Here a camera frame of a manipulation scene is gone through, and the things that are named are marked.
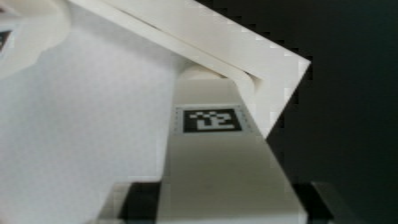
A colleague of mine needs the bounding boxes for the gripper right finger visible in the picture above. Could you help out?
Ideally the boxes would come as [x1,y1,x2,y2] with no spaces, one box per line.
[293,182,359,224]

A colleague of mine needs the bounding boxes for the white desk leg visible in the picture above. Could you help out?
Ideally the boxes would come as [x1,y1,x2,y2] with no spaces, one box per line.
[0,0,71,80]
[157,65,308,224]

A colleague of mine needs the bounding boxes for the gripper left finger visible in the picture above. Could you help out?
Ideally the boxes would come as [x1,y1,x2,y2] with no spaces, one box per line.
[100,182,160,224]

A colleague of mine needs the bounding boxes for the white desk top tray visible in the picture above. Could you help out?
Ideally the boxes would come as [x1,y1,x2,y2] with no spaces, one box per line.
[0,0,187,224]

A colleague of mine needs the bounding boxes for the white front fence bar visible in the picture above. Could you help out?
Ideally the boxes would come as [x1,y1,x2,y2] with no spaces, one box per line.
[107,0,311,136]

